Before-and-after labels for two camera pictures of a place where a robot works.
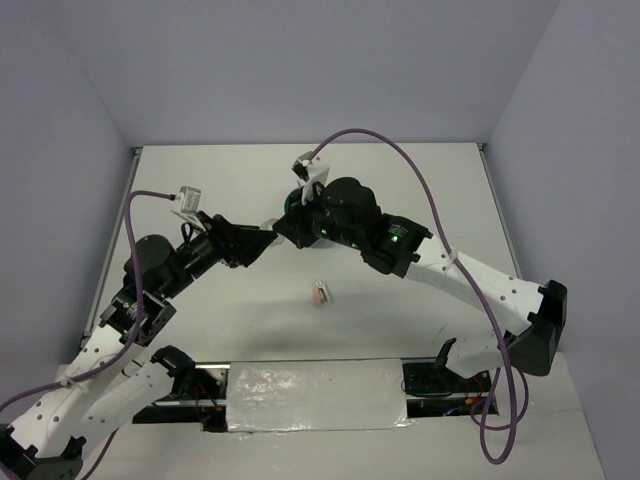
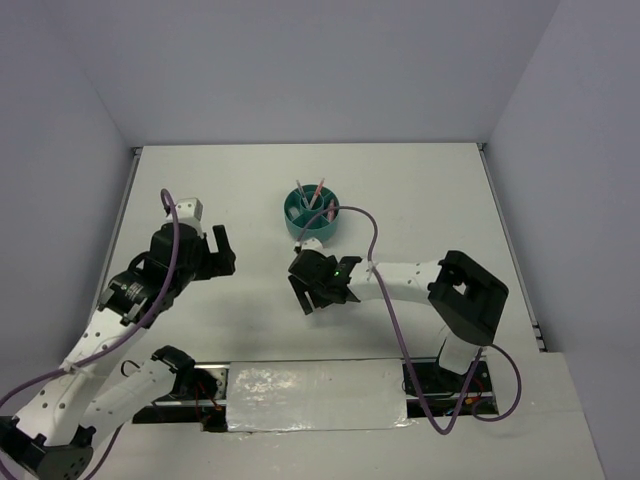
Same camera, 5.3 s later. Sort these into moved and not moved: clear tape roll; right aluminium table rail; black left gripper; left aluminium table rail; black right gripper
Moved: black left gripper; black right gripper; clear tape roll
Not moved: left aluminium table rail; right aluminium table rail
